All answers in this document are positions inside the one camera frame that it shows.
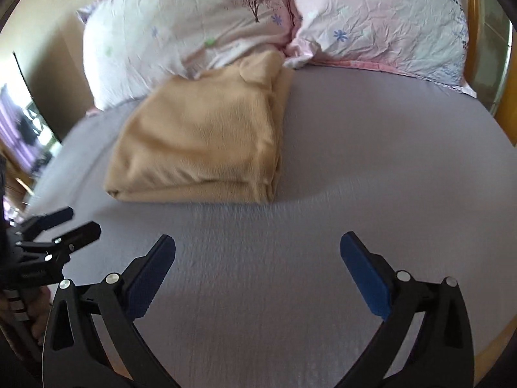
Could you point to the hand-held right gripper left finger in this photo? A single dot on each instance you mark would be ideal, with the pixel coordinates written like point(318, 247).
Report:
point(150, 279)

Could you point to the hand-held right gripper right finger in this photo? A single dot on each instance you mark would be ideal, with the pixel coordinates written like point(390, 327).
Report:
point(365, 279)

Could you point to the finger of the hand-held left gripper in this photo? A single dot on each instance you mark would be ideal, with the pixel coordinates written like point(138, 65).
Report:
point(80, 234)
point(52, 218)

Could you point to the person's left hand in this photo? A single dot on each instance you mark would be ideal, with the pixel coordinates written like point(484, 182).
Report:
point(38, 311)

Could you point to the bed with grey sheet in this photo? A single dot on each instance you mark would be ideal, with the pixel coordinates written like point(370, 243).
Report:
point(323, 169)

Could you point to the beige folded blanket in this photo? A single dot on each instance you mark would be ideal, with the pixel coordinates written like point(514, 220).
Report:
point(202, 141)

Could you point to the pink cloth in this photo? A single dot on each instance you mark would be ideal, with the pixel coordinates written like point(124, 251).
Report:
point(387, 69)

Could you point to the white tree print pillow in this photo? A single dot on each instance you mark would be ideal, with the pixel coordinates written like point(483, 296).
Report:
point(161, 36)

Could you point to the pink flower print pillow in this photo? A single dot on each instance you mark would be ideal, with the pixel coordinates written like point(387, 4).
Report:
point(379, 24)

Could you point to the wooden bed frame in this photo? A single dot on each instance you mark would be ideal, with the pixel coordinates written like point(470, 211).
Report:
point(476, 48)

